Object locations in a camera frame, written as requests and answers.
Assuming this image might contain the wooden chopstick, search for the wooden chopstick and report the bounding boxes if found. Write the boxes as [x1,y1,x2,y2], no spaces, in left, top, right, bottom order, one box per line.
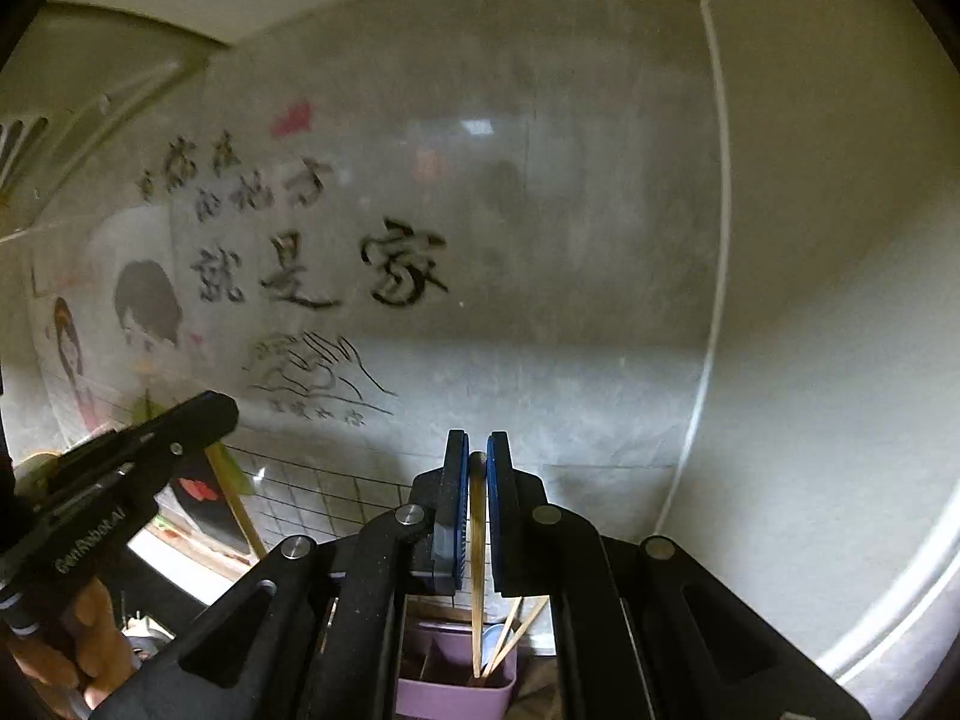
[205,444,267,559]
[469,452,487,684]

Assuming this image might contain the person's left hand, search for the person's left hand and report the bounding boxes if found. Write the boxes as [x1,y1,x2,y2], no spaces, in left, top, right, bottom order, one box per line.
[5,578,137,718]

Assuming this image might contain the chopstick standing in holder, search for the chopstick standing in holder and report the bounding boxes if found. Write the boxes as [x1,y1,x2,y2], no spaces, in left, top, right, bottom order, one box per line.
[482,596,524,679]

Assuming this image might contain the purple utensil holder box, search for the purple utensil holder box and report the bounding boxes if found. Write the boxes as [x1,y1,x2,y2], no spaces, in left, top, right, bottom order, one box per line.
[394,621,517,720]

